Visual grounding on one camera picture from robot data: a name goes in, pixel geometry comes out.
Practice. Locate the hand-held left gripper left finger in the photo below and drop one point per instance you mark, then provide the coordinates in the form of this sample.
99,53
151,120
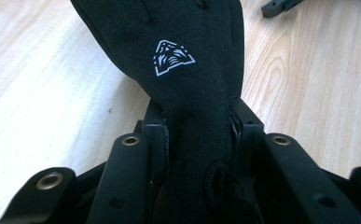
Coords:
156,140

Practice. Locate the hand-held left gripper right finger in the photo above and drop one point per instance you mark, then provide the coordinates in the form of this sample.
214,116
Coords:
246,130

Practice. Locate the black glove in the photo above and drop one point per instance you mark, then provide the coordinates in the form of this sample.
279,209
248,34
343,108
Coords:
187,93

